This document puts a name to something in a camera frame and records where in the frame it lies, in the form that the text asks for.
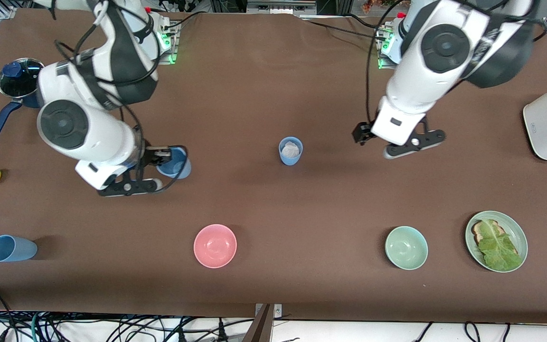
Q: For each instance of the pale green bowl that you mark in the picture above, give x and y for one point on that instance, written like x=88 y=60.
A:
x=406 y=248

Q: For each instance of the orange artificial plant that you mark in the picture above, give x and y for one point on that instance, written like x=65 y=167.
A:
x=373 y=4

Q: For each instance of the white paper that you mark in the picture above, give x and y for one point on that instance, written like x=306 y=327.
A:
x=290 y=151

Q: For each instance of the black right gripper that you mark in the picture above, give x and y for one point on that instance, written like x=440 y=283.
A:
x=147 y=155

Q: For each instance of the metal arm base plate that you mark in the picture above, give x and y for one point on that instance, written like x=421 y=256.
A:
x=174 y=50
x=381 y=64

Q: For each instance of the pale green plate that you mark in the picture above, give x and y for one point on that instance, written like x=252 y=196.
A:
x=515 y=232

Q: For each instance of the grey power strip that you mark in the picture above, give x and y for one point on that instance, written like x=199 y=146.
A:
x=280 y=7

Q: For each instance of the dark blue saucepan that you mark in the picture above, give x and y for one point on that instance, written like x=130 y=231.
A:
x=3 y=118

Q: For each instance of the glass lid with blue knob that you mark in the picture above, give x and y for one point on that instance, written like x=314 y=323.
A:
x=19 y=85

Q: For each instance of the toast slice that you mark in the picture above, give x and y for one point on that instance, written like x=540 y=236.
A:
x=478 y=232

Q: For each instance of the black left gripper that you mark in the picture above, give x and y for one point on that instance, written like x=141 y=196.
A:
x=362 y=132

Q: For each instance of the dark metal stand bar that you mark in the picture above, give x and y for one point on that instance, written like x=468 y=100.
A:
x=259 y=330

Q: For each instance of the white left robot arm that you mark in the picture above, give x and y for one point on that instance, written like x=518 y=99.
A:
x=416 y=80

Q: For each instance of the blue plastic cup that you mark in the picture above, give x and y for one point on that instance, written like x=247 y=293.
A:
x=17 y=249
x=290 y=161
x=181 y=168

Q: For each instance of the small metal bracket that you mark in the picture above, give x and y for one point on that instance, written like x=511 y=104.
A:
x=278 y=311

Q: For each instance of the green lettuce leaf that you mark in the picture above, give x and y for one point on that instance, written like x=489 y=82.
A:
x=499 y=251

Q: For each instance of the pink bowl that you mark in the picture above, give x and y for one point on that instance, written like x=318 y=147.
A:
x=215 y=246

